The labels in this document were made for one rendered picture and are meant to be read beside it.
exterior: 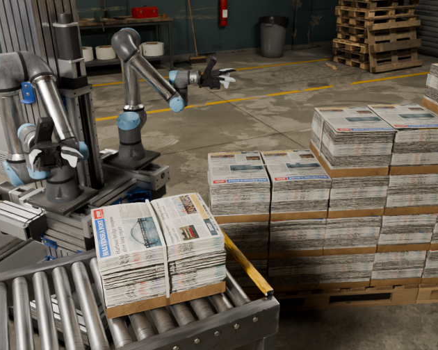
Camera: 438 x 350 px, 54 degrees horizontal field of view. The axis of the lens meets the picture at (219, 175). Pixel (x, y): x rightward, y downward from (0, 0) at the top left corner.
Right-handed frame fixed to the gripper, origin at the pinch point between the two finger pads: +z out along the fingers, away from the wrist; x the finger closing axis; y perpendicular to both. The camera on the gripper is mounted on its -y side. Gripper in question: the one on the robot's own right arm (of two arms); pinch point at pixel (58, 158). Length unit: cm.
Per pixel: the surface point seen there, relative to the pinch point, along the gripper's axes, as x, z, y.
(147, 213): -23.9, 12.6, 17.8
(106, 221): -10.9, 9.9, 19.0
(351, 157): -132, 11, 12
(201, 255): -30, 36, 22
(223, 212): -84, -20, 46
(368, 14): -633, -356, -57
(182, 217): -31.7, 21.9, 16.3
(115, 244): -8.1, 23.0, 19.6
